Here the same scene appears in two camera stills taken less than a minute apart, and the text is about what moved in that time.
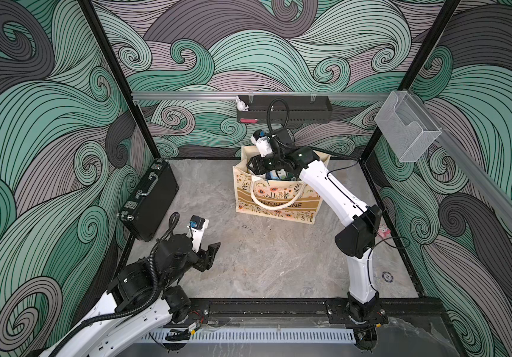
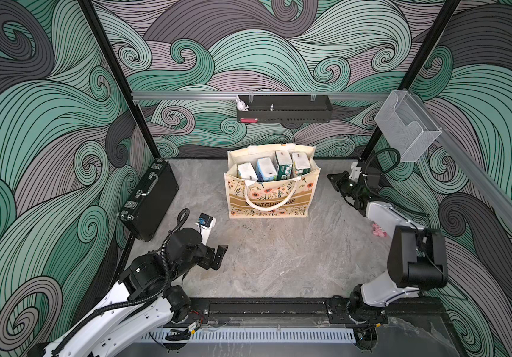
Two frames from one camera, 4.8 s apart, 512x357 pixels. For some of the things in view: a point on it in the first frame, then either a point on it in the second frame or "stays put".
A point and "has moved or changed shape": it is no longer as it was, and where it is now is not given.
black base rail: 272,313 stays put
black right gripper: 258,164 -> 337,183
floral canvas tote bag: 292,200 has moved or changed shape
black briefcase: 146,207 stays put
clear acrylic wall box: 407,129 stays put
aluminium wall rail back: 262,96 stays put
